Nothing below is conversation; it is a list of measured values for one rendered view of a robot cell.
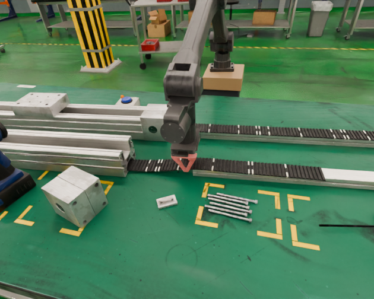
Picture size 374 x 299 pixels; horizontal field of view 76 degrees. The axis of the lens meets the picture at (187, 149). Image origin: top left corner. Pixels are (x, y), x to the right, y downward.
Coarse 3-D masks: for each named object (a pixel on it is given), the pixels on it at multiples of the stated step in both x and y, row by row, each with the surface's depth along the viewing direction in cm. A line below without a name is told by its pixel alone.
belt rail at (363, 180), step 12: (324, 168) 66; (264, 180) 67; (276, 180) 67; (288, 180) 66; (300, 180) 66; (312, 180) 65; (336, 180) 63; (348, 180) 63; (360, 180) 62; (372, 180) 62
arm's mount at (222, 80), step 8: (208, 64) 127; (240, 64) 124; (208, 72) 118; (216, 72) 118; (224, 72) 117; (232, 72) 116; (240, 72) 116; (208, 80) 115; (216, 80) 114; (224, 80) 113; (232, 80) 112; (240, 80) 111; (208, 88) 117; (216, 88) 116; (224, 88) 115; (232, 88) 114; (240, 88) 113
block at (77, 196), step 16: (64, 176) 59; (80, 176) 59; (48, 192) 55; (64, 192) 55; (80, 192) 55; (96, 192) 59; (64, 208) 56; (80, 208) 56; (96, 208) 60; (80, 224) 57
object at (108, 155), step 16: (0, 144) 74; (16, 144) 73; (32, 144) 78; (48, 144) 78; (64, 144) 77; (80, 144) 76; (96, 144) 75; (112, 144) 74; (128, 144) 73; (16, 160) 76; (32, 160) 73; (48, 160) 72; (64, 160) 71; (80, 160) 70; (96, 160) 69; (112, 160) 69; (128, 160) 73
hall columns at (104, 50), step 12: (72, 0) 320; (84, 0) 317; (96, 0) 334; (72, 12) 331; (84, 12) 327; (96, 12) 337; (84, 24) 337; (96, 24) 340; (84, 36) 348; (96, 36) 344; (108, 36) 371; (84, 48) 359; (96, 48) 355; (108, 48) 374; (96, 60) 366; (108, 60) 377
